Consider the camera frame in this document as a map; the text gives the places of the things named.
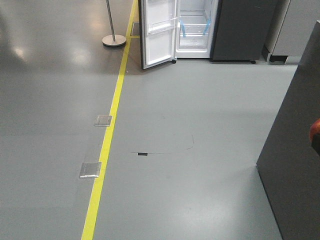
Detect red yellow apple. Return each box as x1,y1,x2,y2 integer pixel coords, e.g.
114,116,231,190
309,118,320,142

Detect open fridge with shelves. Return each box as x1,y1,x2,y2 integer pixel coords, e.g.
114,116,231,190
176,0,277,64

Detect metal floor socket plate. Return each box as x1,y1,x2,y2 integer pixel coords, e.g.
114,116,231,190
93,115,113,127

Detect silver stanchion pole with base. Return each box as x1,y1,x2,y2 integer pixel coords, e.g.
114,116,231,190
102,0,127,47

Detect clear lower door bin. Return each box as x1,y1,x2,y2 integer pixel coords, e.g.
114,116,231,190
147,17,178,35

